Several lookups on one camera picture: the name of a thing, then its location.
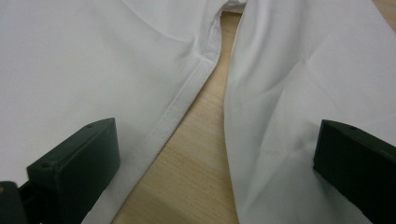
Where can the white button-up shirt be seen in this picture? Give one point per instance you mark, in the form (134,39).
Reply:
(93,62)

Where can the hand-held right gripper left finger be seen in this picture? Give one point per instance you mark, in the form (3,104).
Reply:
(74,168)

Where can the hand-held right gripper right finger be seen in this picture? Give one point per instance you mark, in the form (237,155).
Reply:
(358,161)

